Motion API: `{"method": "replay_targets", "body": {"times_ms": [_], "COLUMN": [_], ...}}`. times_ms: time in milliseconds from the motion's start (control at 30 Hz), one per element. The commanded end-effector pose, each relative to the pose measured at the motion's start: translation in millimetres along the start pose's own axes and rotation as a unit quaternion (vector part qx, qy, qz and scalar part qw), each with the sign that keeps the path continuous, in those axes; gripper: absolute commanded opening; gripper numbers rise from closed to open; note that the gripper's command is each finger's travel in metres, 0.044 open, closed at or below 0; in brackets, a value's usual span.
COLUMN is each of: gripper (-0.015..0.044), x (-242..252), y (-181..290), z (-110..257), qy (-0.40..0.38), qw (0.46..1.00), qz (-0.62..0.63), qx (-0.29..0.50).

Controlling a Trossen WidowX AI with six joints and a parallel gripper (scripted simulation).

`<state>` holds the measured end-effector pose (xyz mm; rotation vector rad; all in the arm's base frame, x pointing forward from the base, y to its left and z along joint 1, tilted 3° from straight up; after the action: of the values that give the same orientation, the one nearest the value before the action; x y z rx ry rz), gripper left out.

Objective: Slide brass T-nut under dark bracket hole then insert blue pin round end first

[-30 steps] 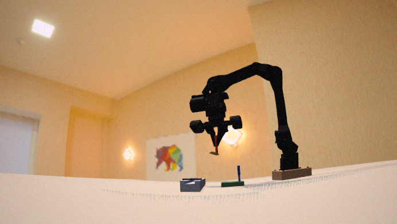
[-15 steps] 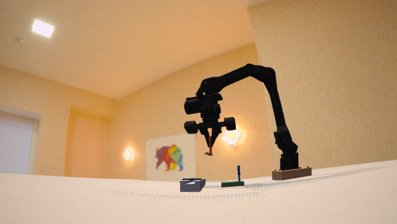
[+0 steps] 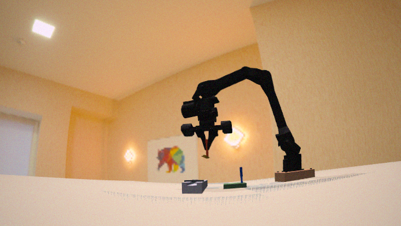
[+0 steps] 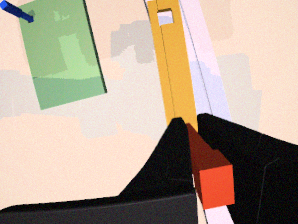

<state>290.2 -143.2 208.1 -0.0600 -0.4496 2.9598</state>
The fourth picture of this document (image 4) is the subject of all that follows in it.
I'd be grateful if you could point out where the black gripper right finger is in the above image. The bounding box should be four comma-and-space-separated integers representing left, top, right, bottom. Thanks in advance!
197, 112, 298, 224

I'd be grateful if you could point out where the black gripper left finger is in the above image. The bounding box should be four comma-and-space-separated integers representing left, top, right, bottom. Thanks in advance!
0, 116, 198, 224

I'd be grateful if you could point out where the green rectangular tray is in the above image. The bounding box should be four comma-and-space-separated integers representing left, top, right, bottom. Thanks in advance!
19, 0, 108, 111

